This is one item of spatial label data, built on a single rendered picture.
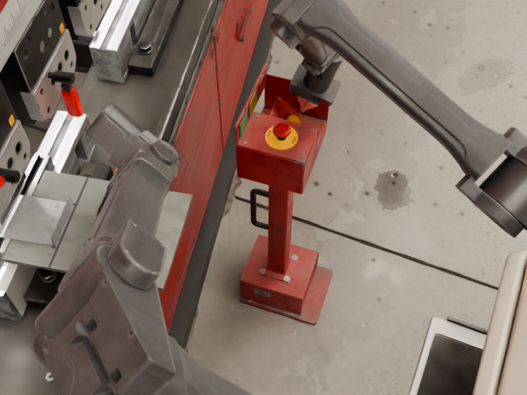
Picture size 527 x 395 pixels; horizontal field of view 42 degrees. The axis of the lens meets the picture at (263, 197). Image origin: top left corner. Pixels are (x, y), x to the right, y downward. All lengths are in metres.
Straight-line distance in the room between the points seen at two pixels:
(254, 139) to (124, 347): 1.09
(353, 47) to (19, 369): 0.73
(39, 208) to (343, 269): 1.26
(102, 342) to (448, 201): 2.04
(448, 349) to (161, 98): 0.80
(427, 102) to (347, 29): 0.14
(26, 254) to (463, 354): 0.68
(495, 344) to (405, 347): 1.43
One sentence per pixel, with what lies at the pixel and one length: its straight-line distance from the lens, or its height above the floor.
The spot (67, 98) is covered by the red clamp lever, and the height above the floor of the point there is 1.13.
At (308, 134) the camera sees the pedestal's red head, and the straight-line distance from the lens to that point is 1.53.
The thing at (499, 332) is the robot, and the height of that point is 1.31.
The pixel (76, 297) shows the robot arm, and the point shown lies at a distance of 0.52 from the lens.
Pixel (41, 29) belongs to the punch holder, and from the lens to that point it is 1.12.
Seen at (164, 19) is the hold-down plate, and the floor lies 0.90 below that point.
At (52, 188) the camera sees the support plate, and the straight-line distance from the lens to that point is 1.22.
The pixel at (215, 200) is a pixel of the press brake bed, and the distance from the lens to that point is 2.31.
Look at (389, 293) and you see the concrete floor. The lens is 2.22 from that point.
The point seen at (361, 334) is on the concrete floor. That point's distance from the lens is 2.14.
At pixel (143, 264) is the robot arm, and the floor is 1.51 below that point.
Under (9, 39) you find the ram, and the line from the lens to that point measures 1.04.
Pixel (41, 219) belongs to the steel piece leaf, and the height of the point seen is 1.00.
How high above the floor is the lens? 1.95
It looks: 55 degrees down
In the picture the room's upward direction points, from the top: straight up
